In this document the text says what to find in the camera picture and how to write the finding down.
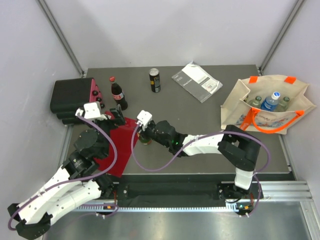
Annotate green glass bottle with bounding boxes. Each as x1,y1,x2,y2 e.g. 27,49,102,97
137,131,152,145

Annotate clear glass bottle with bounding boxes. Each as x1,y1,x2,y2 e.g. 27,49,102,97
248,95,262,109
275,96,290,112

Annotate blue label water bottle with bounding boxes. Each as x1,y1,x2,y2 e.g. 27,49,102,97
260,91,281,112

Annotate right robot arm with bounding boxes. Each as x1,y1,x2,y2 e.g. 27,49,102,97
139,120,261,198

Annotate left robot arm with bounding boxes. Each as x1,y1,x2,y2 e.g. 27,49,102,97
7,102,126,240

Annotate red folder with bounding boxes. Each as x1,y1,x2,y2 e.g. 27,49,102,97
95,117,136,178

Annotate cola glass bottle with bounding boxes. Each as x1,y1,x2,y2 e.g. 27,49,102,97
109,76,128,111

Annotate black pink case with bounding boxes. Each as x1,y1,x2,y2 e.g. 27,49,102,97
50,77,105,125

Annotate black yellow drink can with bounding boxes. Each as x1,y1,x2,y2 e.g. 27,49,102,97
149,68,161,93

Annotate black mounting base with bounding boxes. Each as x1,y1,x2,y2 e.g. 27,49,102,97
98,173,235,207

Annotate white booklet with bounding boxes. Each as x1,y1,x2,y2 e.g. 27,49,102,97
171,61,223,103

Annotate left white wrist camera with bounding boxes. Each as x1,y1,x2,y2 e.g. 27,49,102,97
75,101,108,121

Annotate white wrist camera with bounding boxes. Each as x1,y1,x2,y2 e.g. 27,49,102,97
136,110,153,131
75,101,108,121

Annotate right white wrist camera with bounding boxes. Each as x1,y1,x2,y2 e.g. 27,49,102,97
136,110,153,131

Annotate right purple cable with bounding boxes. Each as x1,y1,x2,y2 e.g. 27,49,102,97
130,122,272,217

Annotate purple cable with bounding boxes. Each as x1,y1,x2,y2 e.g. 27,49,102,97
130,122,272,217
7,113,120,231

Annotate canvas bag orange handles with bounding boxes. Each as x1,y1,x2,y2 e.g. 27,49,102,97
220,75,316,135

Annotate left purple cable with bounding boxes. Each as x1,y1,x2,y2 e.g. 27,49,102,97
7,113,120,231

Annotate slotted cable duct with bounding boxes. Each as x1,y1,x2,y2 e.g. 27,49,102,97
71,201,254,214

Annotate left aluminium frame post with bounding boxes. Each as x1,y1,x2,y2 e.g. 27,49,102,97
35,0,86,77

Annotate aluminium frame post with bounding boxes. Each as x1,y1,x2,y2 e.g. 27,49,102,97
35,0,86,77
257,0,306,76

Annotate right aluminium frame post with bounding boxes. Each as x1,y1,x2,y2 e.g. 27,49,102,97
257,0,306,76

